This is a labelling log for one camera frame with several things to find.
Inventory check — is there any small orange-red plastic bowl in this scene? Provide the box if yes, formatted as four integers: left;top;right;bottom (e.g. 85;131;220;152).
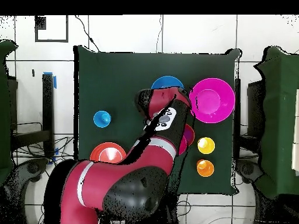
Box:
185;123;196;147

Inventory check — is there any blue plastic bowl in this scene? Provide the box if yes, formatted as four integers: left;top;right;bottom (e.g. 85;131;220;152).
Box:
151;75;185;90

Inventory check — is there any blue plastic cup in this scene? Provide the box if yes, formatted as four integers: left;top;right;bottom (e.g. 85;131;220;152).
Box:
93;110;112;128

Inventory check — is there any large orange-red plastic bowl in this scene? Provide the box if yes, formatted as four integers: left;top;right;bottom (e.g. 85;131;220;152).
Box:
89;142;127;164

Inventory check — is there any yellow plastic cup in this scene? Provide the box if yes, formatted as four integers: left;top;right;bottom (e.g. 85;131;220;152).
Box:
197;136;215;155

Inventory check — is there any dark green tablecloth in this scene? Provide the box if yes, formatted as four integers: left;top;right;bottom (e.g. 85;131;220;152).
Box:
73;45;242;195

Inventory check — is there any large pink plastic bowl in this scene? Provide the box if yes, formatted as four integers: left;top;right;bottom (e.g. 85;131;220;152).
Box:
188;78;236;124

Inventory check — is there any orange plastic cup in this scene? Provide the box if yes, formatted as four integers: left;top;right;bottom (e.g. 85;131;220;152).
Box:
196;159;215;177

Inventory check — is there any green cloth side table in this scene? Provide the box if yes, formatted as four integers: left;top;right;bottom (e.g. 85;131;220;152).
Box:
0;39;19;185
253;45;299;199

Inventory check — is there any black metal post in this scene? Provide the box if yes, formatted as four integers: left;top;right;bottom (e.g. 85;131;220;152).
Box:
10;73;55;159
234;78;242;160

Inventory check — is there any tangle of black cables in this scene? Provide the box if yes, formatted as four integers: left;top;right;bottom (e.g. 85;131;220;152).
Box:
11;122;75;224

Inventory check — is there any black floor cable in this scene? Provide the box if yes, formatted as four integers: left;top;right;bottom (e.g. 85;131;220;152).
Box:
75;15;100;53

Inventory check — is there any black square floor frame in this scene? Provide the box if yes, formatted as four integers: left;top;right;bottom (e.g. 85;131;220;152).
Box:
34;15;69;43

